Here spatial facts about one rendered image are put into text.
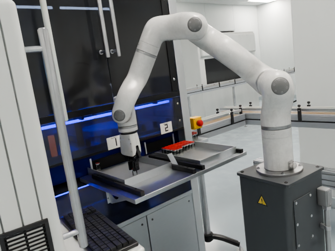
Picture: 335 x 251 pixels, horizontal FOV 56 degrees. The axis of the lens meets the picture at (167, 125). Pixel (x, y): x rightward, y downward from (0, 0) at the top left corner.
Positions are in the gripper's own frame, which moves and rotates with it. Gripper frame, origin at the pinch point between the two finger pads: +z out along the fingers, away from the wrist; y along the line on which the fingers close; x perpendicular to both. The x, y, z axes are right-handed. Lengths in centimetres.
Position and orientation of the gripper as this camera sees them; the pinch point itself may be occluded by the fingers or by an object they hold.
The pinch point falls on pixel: (133, 165)
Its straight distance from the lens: 143.0
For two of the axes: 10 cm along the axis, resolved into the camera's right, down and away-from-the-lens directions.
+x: 7.5, -2.1, 6.3
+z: 1.3, 9.8, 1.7
